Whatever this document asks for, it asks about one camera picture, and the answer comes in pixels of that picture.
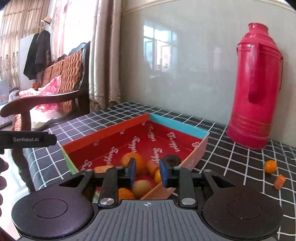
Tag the wooden chair with patterned cushion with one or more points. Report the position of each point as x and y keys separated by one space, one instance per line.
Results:
x=34 y=102

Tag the sheer patterned curtain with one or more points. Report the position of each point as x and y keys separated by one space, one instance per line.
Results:
x=13 y=34

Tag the large orange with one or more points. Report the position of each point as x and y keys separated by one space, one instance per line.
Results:
x=137 y=160

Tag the white panel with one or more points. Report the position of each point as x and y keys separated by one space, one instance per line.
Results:
x=23 y=55

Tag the red thermos flask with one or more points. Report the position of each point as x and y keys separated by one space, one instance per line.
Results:
x=256 y=92

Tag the dark hanging coat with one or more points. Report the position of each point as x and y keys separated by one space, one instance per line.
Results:
x=39 y=53

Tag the pink plastic bag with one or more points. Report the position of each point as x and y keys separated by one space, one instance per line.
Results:
x=52 y=89

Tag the black white grid tablecloth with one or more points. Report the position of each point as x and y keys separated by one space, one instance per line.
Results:
x=231 y=157

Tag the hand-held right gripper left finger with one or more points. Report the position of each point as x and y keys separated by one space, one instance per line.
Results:
x=132 y=171

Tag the small orange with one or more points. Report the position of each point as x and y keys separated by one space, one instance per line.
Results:
x=270 y=166
x=158 y=177

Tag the person's left hand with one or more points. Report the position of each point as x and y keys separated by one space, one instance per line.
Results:
x=3 y=166

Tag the orange peel piece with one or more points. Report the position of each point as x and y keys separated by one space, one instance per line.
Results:
x=279 y=181

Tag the medium orange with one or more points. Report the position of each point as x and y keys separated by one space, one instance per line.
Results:
x=126 y=194

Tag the colourful cardboard box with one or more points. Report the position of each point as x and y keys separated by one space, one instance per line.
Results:
x=150 y=143

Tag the reddish fruit piece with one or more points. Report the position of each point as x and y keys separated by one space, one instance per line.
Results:
x=152 y=166

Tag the pale round fruit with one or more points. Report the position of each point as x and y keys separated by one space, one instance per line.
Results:
x=141 y=188

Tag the cut orange half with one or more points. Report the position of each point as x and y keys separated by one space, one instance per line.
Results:
x=101 y=168

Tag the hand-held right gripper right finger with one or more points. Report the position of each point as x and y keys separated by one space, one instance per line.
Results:
x=163 y=173

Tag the dark dried fruit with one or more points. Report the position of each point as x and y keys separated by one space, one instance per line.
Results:
x=172 y=160

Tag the beige hat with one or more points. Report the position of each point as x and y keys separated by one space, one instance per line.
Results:
x=47 y=20

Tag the beige curtain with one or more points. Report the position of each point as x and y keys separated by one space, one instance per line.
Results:
x=104 y=58

